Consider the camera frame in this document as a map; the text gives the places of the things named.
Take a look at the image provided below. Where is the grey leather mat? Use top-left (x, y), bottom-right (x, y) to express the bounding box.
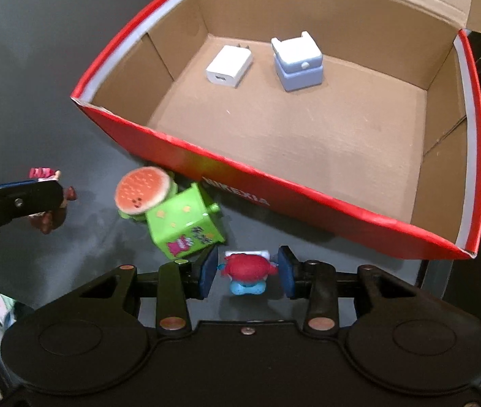
top-left (0, 0), bottom-right (436, 318)

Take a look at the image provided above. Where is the red cardboard shoe box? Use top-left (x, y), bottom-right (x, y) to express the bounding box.
top-left (70, 0), bottom-right (481, 260)

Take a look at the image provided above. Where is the brown-haired girl figurine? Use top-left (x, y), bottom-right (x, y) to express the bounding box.
top-left (26, 167), bottom-right (78, 235)

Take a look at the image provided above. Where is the blue and white box toy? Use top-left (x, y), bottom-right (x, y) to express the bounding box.
top-left (270, 31), bottom-right (324, 92)

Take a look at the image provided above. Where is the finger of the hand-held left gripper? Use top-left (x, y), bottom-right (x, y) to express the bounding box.
top-left (0, 180), bottom-right (65, 242)

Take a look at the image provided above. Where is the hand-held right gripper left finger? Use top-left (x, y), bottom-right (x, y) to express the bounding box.
top-left (77, 247), bottom-right (220, 337)

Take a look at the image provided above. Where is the white wall charger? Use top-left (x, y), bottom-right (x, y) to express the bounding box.
top-left (206, 43), bottom-right (254, 90)

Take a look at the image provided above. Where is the watermelon slice toy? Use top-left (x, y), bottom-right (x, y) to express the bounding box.
top-left (114, 166), bottom-right (177, 221)

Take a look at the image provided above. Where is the green box toy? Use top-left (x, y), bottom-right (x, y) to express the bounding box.
top-left (145, 182), bottom-right (226, 261)

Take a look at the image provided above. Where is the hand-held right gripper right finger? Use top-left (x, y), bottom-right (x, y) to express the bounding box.
top-left (278, 246), bottom-right (421, 337)

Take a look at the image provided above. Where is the red-haired blue figurine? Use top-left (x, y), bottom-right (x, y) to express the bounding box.
top-left (217, 251), bottom-right (278, 296)

